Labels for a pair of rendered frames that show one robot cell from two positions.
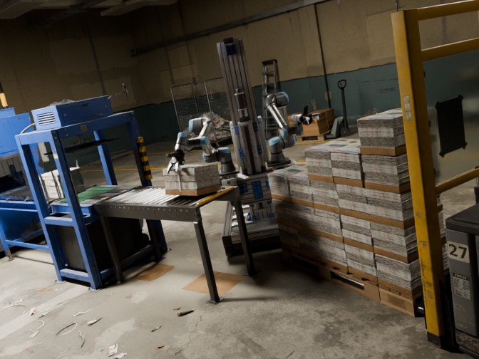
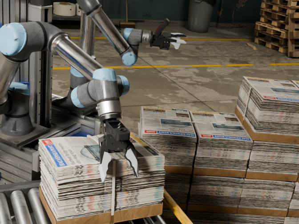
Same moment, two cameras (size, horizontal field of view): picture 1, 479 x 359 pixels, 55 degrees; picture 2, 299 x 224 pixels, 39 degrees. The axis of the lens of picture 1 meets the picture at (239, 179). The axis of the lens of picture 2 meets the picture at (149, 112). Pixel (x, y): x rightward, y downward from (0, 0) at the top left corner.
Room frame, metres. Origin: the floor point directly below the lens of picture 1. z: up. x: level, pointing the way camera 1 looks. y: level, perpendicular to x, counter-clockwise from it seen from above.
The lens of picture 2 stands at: (3.19, 1.55, 1.74)
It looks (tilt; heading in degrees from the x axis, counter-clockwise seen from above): 22 degrees down; 292
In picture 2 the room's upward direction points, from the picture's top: 7 degrees clockwise
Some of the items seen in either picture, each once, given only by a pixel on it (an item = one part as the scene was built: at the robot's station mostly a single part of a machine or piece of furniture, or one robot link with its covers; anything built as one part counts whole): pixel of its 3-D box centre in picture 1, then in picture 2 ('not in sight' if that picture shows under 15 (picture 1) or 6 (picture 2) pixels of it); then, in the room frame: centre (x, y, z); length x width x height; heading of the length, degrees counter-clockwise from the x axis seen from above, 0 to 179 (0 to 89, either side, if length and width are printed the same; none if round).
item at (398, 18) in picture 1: (422, 183); not in sight; (2.34, -0.94, 0.97); 0.09 x 0.09 x 1.75; 28
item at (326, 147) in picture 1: (335, 144); (277, 89); (3.40, -0.75, 1.06); 0.37 x 0.29 x 0.01; 119
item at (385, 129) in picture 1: (405, 209); not in sight; (2.88, -1.03, 0.65); 0.39 x 0.30 x 1.29; 118
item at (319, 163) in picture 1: (337, 159); (271, 109); (3.41, -0.75, 0.95); 0.38 x 0.29 x 0.23; 119
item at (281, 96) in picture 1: (283, 120); (87, 33); (4.48, -0.53, 1.19); 0.15 x 0.12 x 0.55; 112
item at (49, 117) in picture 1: (73, 112); not in sight; (4.70, 1.48, 1.65); 0.60 x 0.45 x 0.20; 140
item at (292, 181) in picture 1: (335, 223); (230, 189); (3.52, -0.68, 0.42); 1.17 x 0.39 x 0.83; 28
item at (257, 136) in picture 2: (338, 171); (268, 123); (3.41, -0.75, 0.86); 0.38 x 0.29 x 0.04; 119
